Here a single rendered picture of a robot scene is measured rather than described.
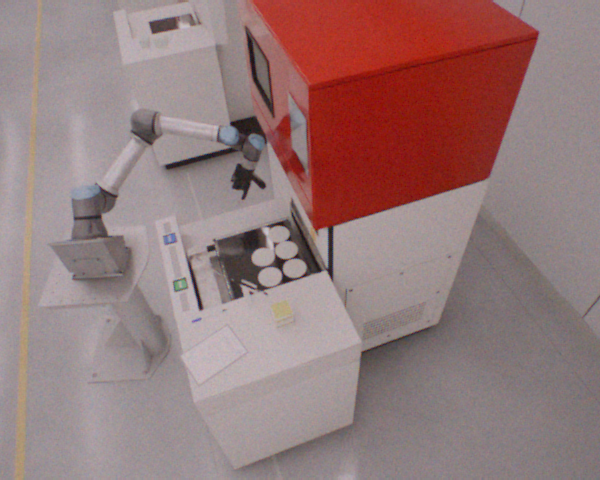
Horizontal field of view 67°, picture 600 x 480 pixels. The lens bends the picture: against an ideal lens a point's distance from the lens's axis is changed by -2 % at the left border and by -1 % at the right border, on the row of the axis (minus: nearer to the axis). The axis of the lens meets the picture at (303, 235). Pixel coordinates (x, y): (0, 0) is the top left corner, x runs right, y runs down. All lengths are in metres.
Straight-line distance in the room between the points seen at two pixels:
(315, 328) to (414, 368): 1.14
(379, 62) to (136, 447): 2.21
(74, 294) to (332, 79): 1.51
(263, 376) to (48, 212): 2.75
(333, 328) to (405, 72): 0.92
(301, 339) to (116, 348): 1.56
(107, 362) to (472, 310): 2.21
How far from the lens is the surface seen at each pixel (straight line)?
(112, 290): 2.21
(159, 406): 2.80
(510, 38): 1.59
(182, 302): 1.90
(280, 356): 1.70
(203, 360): 1.73
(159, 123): 2.09
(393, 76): 1.39
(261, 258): 2.02
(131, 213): 3.72
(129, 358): 2.97
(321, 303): 1.80
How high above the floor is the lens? 2.49
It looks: 50 degrees down
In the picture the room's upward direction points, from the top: 4 degrees counter-clockwise
